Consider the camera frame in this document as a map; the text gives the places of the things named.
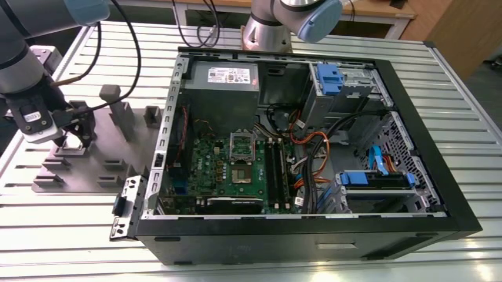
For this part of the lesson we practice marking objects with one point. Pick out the white four-pin power socket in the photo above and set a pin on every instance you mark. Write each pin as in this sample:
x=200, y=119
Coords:
x=215, y=150

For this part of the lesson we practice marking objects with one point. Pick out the black chair base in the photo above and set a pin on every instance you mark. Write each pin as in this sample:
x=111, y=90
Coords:
x=496, y=63

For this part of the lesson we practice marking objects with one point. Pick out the brown wooden cabinet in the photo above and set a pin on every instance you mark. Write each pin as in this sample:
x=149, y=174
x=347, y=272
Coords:
x=462, y=29

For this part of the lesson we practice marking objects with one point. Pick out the blue plastic drive latch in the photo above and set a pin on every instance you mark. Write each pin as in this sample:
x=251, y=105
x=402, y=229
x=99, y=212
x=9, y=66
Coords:
x=328, y=77

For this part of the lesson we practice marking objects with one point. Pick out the grey power supply unit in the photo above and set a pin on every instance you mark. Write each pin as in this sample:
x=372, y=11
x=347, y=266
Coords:
x=219, y=100

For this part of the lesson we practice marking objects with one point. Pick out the green motherboard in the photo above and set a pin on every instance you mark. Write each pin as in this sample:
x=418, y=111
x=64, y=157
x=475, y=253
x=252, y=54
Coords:
x=205, y=179

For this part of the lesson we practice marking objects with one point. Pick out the grey parts rack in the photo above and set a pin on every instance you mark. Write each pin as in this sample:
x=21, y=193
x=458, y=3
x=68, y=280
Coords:
x=84, y=176

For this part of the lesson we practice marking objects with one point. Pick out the metal expansion bracket cover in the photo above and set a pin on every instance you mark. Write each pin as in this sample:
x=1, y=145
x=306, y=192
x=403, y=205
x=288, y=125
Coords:
x=135, y=188

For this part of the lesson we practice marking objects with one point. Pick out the black PC case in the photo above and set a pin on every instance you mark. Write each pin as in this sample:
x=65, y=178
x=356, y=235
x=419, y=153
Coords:
x=273, y=243

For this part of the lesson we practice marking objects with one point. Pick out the grey metal drive cage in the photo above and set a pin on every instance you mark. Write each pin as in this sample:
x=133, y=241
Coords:
x=328, y=104

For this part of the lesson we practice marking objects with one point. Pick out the perforated metal disk cage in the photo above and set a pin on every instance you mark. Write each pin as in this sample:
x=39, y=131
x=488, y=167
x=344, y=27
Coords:
x=395, y=138

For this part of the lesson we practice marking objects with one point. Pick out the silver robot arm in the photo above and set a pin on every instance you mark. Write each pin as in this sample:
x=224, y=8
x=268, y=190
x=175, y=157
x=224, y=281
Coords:
x=18, y=73

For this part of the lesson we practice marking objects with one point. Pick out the grey wrist adapter box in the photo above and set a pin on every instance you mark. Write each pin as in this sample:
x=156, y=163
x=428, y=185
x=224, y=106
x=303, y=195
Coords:
x=47, y=57

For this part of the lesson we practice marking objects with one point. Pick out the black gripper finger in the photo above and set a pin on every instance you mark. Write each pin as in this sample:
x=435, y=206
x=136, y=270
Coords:
x=89, y=129
x=63, y=138

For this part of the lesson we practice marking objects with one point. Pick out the hard disk in blue carrier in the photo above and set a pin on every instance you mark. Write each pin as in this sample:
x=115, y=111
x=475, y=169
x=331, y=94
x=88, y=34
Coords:
x=354, y=179

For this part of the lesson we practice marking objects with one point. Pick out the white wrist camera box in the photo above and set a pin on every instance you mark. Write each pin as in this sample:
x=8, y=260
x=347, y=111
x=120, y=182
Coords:
x=35, y=135

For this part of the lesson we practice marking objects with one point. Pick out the small black box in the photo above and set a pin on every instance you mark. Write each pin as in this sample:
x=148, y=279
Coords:
x=398, y=3

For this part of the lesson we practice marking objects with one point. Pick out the black graphics card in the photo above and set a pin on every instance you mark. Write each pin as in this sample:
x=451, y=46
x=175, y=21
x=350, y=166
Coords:
x=235, y=204

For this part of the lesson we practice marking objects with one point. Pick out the dark blue video connector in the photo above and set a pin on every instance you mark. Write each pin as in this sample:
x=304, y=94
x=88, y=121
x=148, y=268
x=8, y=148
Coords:
x=119, y=205

